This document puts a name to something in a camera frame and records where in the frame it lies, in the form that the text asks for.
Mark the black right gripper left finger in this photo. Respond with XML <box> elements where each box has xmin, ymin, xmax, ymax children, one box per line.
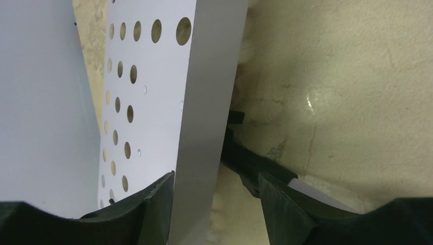
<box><xmin>1</xmin><ymin>171</ymin><xmax>175</xmax><ymax>244</ymax></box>

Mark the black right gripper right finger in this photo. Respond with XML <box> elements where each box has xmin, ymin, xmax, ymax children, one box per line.
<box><xmin>258</xmin><ymin>173</ymin><xmax>432</xmax><ymax>244</ymax></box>

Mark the white perforated music stand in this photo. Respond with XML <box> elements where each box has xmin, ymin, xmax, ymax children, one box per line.
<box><xmin>1</xmin><ymin>1</ymin><xmax>258</xmax><ymax>244</ymax></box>

